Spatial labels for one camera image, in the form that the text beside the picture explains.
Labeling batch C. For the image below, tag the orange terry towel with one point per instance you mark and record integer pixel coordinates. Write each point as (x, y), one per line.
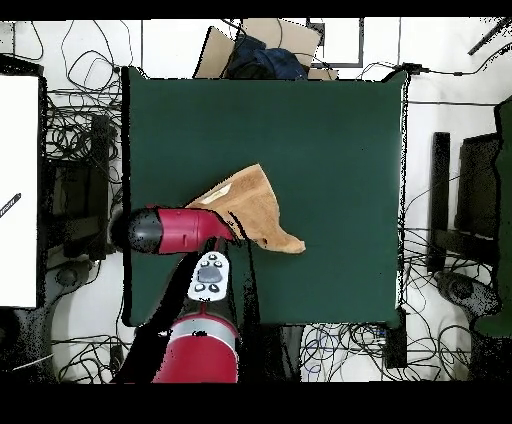
(256, 208)

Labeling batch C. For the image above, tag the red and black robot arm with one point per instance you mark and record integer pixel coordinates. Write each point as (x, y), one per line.
(180, 230)

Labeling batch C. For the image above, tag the dark green table cloth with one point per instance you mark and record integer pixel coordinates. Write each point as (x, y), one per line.
(320, 160)

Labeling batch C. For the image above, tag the dark blue jeans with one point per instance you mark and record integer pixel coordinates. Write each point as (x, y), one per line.
(276, 60)

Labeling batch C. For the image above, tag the black stand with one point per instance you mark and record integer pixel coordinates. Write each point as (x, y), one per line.
(98, 160)
(440, 180)

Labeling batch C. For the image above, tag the black box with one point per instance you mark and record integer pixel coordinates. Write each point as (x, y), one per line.
(396, 348)

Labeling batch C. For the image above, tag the black power strip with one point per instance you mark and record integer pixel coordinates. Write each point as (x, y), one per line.
(116, 360)

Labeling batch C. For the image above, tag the white panel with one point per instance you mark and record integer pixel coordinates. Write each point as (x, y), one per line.
(18, 160)

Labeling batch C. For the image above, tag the black marker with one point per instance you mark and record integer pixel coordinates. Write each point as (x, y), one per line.
(11, 204)

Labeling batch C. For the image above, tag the black tripod leg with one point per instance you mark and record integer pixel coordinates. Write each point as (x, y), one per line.
(488, 38)

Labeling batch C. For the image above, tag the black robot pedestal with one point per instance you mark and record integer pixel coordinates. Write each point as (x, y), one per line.
(280, 352)

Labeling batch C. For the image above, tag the black square frame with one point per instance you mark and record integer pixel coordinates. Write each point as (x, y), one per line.
(340, 64)

